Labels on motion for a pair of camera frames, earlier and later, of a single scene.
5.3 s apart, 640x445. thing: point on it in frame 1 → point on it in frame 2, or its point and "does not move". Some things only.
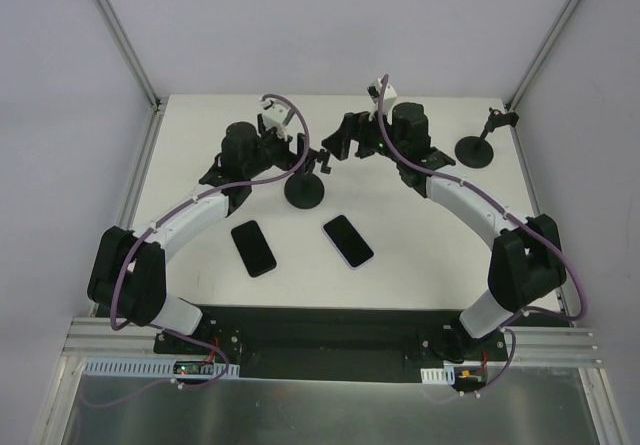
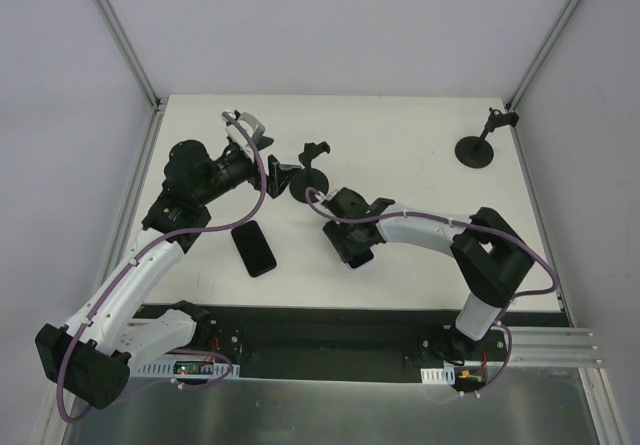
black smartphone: [253, 248] does not move
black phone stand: [476, 152] does not move
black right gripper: [353, 132] → [343, 246]
